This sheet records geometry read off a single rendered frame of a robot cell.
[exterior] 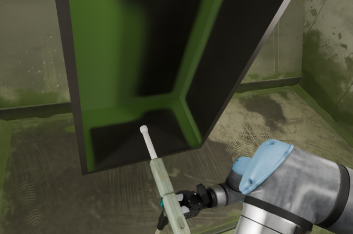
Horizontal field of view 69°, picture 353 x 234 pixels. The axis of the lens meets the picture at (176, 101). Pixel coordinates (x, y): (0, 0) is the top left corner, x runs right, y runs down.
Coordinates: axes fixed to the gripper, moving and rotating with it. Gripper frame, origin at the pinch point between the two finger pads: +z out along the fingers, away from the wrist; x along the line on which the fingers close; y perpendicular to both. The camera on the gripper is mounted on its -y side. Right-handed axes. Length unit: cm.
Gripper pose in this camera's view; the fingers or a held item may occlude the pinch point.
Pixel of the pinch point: (166, 207)
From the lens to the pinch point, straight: 100.6
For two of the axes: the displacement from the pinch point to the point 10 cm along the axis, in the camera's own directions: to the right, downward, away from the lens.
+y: -2.8, 7.2, 6.3
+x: -3.7, -6.9, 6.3
